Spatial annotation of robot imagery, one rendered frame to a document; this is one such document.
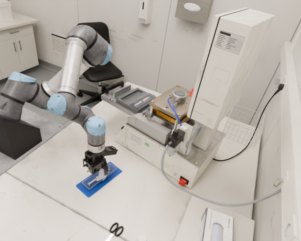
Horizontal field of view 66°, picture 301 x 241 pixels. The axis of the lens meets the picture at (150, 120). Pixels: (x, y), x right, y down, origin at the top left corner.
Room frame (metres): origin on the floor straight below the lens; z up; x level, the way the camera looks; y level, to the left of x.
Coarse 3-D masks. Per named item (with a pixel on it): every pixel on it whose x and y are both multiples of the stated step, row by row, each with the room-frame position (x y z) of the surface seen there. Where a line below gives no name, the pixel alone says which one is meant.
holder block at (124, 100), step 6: (132, 90) 1.26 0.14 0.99; (138, 90) 1.28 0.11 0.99; (120, 96) 1.17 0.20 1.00; (126, 96) 1.19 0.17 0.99; (132, 96) 1.22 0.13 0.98; (138, 96) 1.20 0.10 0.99; (120, 102) 1.12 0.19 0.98; (126, 102) 1.11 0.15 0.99; (132, 108) 1.07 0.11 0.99; (138, 108) 1.07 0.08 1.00; (144, 108) 1.11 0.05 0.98
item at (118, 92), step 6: (114, 90) 1.26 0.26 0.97; (120, 90) 1.22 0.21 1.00; (126, 90) 1.27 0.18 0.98; (102, 96) 1.18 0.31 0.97; (108, 96) 1.19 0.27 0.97; (114, 96) 1.18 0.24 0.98; (108, 102) 1.15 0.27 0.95; (114, 102) 1.13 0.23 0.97; (120, 108) 1.10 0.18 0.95; (126, 108) 1.09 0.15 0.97; (132, 114) 1.06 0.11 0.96; (144, 114) 1.08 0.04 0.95
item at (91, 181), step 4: (108, 164) 0.83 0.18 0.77; (108, 168) 0.80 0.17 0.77; (112, 168) 0.81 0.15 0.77; (116, 168) 0.81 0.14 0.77; (108, 172) 0.78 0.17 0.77; (92, 176) 0.73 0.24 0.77; (96, 176) 0.74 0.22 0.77; (88, 180) 0.71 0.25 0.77; (92, 180) 0.71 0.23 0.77; (96, 180) 0.72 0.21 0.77; (100, 180) 0.72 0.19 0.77; (84, 184) 0.68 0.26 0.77; (88, 184) 0.69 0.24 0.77; (92, 184) 0.69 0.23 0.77; (88, 188) 0.66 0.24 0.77
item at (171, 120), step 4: (156, 112) 0.99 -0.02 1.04; (160, 112) 0.98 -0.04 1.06; (156, 116) 0.99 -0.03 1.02; (160, 116) 0.98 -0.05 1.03; (164, 116) 0.96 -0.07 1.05; (168, 116) 0.95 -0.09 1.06; (184, 116) 0.98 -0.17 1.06; (164, 120) 0.96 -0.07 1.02; (168, 120) 0.93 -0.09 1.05; (172, 120) 0.94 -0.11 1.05; (180, 120) 0.93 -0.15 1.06; (184, 120) 0.96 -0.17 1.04; (172, 124) 0.94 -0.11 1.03
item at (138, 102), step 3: (150, 93) 1.25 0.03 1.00; (144, 96) 1.20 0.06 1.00; (147, 96) 1.20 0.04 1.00; (150, 96) 1.21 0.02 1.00; (153, 96) 1.22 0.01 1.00; (138, 99) 1.15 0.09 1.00; (141, 99) 1.16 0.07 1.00; (144, 99) 1.16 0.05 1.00; (147, 99) 1.17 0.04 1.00; (132, 102) 1.11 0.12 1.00; (135, 102) 1.11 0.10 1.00; (138, 102) 1.12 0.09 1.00; (141, 102) 1.13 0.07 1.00; (144, 102) 1.13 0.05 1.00; (135, 105) 1.08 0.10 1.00; (138, 105) 1.09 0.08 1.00
